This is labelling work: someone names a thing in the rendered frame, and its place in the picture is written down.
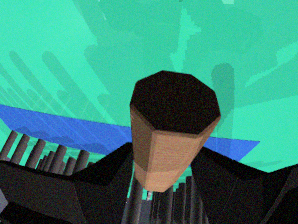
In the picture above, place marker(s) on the blue flat strip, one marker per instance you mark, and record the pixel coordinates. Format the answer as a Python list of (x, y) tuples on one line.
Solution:
[(94, 136)]

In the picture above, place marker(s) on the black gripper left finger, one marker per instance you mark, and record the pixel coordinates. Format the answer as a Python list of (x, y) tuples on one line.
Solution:
[(95, 195)]

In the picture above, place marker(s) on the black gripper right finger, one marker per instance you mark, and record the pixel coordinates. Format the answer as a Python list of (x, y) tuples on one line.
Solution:
[(234, 193)]

